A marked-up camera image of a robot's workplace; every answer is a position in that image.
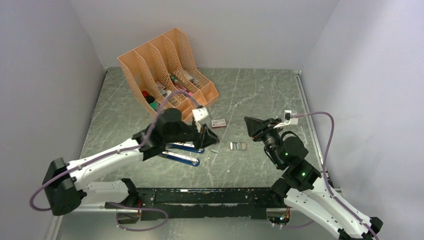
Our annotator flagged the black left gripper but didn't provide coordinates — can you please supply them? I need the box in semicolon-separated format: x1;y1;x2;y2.
165;121;220;152

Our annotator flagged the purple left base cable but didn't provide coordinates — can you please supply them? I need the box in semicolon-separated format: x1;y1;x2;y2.
109;202;169;232

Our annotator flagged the red round item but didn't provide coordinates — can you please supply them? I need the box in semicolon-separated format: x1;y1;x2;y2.
141;90;150;98

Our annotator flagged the green capped marker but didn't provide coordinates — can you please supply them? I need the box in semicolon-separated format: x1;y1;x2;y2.
170;74;178;83

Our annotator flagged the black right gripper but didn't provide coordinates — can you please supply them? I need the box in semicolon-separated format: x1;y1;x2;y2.
244;116;284;168

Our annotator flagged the grey white item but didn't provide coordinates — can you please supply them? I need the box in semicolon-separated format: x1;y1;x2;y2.
183;71;199;85

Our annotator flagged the small staple box sleeve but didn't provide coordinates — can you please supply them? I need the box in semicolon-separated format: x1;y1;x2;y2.
211;119;227;128

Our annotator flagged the grey white stapler remover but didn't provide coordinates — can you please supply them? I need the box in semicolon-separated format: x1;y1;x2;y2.
155;81;172;98

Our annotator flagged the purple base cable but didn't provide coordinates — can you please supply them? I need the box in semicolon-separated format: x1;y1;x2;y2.
271;218;314;230
109;202;169;232

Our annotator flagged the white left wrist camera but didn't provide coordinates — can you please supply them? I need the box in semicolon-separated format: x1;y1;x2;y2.
191;106;211;124

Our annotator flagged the orange plastic file organizer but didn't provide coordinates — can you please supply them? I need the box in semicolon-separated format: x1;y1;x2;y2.
117;28;219;122

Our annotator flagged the black round item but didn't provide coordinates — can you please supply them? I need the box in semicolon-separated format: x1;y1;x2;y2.
145;95;156;104

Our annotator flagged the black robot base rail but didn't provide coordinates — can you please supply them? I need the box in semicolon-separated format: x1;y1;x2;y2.
120;185;288;221

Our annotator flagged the pink marker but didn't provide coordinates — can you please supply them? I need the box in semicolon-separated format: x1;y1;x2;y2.
175;84;192;96

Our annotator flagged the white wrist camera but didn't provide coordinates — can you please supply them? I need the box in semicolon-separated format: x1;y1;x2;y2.
273;110;299;129
191;106;211;124

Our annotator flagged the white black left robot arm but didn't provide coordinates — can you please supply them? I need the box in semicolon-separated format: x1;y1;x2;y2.
41;107;220;216

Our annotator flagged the blue metal stapler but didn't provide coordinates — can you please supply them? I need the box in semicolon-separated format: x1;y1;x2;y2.
159;142;205;167

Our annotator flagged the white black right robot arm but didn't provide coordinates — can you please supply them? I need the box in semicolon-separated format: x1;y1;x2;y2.
244;116;383;240

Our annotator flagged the green round item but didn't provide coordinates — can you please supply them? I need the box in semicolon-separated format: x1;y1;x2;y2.
149;102;160;112

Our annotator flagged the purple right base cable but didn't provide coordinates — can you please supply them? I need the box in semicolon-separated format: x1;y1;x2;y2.
271;218;314;230

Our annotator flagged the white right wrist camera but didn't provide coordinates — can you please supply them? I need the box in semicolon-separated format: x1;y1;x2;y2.
273;110;299;129

